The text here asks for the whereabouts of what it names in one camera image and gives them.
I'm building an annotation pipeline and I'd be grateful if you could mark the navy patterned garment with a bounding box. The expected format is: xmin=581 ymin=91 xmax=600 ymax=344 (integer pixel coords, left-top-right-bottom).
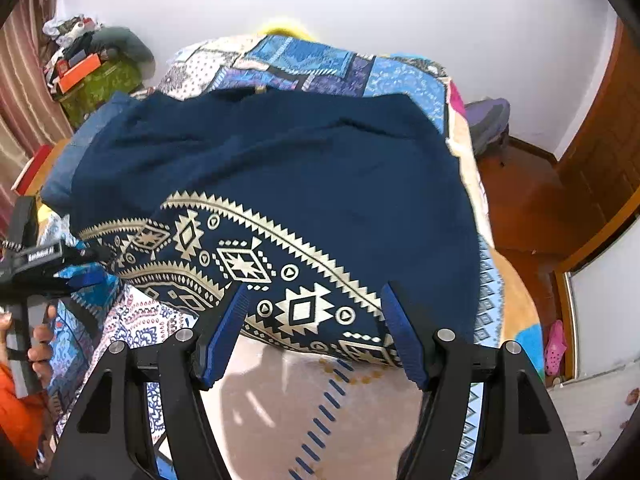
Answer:
xmin=41 ymin=88 xmax=480 ymax=365

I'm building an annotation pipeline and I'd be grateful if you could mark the purple grey bag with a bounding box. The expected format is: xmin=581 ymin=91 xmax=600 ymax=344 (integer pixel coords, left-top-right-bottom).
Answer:
xmin=465 ymin=98 xmax=511 ymax=158

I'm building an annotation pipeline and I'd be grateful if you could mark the yellow blanket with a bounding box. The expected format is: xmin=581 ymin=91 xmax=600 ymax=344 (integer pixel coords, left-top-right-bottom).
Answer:
xmin=258 ymin=24 xmax=318 ymax=42

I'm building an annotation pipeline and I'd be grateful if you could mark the orange box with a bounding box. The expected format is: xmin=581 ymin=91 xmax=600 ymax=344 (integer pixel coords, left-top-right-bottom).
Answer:
xmin=58 ymin=53 xmax=102 ymax=93

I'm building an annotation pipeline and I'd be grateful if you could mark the red box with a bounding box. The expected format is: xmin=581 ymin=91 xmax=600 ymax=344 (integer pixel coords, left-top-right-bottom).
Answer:
xmin=11 ymin=144 xmax=53 ymax=196

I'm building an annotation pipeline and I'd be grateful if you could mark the blue patchwork bed quilt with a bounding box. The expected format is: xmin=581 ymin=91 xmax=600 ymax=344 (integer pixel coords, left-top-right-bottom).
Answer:
xmin=48 ymin=35 xmax=544 ymax=479

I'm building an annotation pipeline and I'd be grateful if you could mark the striped curtain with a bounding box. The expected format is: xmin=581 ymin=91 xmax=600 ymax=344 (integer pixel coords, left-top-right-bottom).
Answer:
xmin=1 ymin=0 xmax=73 ymax=230

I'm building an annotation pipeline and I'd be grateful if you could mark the pink slipper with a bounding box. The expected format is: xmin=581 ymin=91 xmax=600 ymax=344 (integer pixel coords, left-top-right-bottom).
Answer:
xmin=544 ymin=320 xmax=567 ymax=377

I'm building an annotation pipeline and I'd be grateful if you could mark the green storage box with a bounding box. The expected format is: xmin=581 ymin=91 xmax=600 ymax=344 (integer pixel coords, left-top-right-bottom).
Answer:
xmin=58 ymin=58 xmax=142 ymax=130

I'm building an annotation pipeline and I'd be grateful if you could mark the person left hand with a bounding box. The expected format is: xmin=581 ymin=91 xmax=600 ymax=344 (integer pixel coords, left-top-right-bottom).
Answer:
xmin=0 ymin=304 xmax=56 ymax=386

